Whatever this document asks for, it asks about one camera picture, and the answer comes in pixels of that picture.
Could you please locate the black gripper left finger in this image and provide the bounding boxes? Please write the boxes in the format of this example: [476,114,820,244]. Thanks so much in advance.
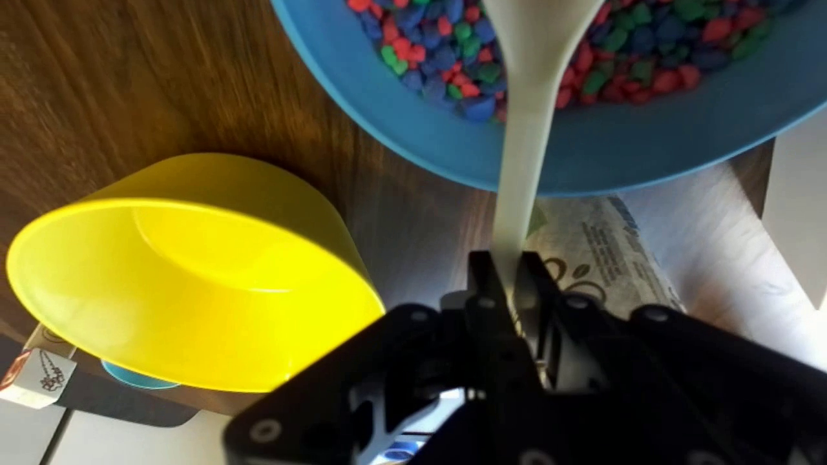
[223,251,537,465]

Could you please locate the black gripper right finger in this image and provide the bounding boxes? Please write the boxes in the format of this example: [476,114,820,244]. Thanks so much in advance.
[515,251,827,465]

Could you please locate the white plastic spoon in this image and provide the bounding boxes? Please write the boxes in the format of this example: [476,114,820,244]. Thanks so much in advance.
[478,0,607,301]

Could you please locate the printed paper cup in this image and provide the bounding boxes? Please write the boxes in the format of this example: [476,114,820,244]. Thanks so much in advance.
[525,194,692,324]

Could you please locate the yellow bowl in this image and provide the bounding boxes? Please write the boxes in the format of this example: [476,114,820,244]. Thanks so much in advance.
[2,152,388,398]

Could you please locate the blue bowl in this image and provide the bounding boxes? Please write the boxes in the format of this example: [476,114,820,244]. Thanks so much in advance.
[269,0,827,200]

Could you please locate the white wooden box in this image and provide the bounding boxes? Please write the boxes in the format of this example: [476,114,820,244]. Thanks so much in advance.
[617,111,827,375]

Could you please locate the colourful beads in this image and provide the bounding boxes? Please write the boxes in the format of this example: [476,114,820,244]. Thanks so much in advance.
[343,0,808,124]

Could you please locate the small white printed cube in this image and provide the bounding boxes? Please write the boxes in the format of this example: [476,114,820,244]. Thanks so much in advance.
[0,346,80,413]

